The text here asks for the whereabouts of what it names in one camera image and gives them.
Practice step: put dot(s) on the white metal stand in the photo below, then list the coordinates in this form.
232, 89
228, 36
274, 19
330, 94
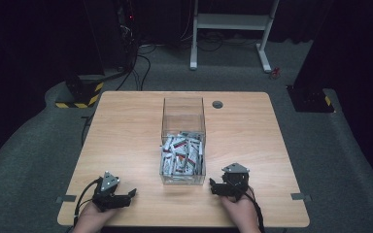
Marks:
231, 22

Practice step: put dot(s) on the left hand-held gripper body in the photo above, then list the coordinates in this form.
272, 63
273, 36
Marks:
107, 194

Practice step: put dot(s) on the grey table grommet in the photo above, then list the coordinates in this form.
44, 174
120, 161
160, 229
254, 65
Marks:
217, 104

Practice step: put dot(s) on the dark equipment rack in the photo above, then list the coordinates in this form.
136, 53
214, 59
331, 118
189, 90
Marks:
128, 32

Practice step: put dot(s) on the pile of white striped packets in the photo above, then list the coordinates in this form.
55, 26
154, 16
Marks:
183, 155

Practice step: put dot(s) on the black yellow striped stand base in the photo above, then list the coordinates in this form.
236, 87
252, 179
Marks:
84, 95

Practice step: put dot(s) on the black stand base yellow mark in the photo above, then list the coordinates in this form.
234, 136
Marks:
311, 100

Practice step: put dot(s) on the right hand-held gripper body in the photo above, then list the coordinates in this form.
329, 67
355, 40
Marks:
236, 181

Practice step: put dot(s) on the person's left hand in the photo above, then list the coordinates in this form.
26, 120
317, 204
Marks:
90, 218

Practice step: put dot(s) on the small red floor object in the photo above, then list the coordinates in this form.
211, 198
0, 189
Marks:
274, 73

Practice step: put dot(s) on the clear plastic box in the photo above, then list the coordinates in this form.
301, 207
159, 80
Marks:
183, 113

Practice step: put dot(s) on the grey tape strip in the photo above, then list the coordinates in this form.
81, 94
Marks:
301, 196
66, 198

